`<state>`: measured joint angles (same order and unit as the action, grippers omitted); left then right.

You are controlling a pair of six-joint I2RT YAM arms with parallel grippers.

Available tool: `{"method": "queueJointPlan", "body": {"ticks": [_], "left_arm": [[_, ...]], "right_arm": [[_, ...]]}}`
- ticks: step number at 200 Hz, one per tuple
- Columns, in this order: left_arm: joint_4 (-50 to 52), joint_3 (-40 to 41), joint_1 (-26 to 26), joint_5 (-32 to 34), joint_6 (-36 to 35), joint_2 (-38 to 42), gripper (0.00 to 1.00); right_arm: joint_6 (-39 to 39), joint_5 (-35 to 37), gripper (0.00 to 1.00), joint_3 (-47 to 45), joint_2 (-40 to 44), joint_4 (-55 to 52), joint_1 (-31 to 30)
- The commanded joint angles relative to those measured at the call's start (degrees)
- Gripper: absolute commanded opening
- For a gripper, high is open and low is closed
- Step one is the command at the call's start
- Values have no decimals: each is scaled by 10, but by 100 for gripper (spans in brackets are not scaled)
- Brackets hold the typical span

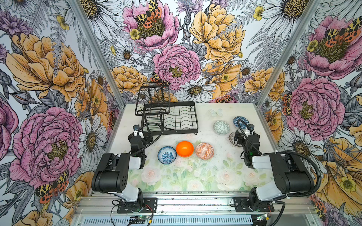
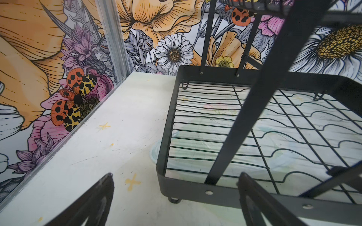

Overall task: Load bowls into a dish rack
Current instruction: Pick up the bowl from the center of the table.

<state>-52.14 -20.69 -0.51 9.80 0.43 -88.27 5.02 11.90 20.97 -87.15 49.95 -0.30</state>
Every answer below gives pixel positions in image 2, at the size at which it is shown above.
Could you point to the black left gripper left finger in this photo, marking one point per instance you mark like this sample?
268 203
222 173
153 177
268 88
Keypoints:
90 209

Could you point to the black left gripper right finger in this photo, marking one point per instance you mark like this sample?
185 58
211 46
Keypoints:
257 203

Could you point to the black wire dish rack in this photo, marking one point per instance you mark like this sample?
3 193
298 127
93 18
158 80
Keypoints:
276 93

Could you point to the left aluminium corner post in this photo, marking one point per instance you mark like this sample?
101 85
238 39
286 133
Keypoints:
113 32

